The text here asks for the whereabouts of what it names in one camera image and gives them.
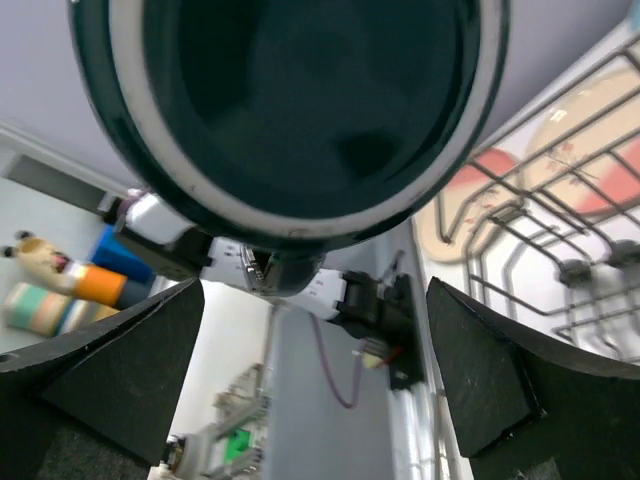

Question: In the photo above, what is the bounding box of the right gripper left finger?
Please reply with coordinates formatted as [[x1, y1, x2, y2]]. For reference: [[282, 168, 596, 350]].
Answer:
[[1, 280, 205, 479]]

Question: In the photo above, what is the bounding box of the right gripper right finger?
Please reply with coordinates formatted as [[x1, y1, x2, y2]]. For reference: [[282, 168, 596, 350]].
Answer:
[[426, 278, 639, 479]]

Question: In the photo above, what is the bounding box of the dark green mug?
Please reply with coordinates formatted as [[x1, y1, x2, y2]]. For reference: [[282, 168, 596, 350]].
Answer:
[[68, 1, 511, 296]]

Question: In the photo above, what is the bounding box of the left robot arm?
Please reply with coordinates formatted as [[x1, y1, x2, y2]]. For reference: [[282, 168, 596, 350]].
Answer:
[[98, 189, 387, 338]]

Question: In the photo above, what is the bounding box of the colourful clutter in background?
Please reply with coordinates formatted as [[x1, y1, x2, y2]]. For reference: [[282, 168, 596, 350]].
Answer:
[[1, 231, 155, 337]]

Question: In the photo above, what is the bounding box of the pink cream plate near edge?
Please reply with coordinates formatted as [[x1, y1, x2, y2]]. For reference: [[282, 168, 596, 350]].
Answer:
[[414, 148, 524, 264]]

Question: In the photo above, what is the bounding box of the pink and cream plate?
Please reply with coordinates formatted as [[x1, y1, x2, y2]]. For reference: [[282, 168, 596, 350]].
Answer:
[[526, 67, 639, 216]]

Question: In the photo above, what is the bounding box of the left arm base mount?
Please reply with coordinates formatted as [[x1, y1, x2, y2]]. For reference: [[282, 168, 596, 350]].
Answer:
[[381, 274, 425, 391]]

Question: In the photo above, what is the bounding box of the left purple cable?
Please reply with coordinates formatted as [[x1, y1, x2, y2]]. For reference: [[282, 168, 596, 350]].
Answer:
[[309, 314, 366, 410]]

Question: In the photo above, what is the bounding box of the grey wire dish rack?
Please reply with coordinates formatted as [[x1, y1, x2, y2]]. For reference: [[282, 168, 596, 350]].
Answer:
[[424, 26, 639, 363]]

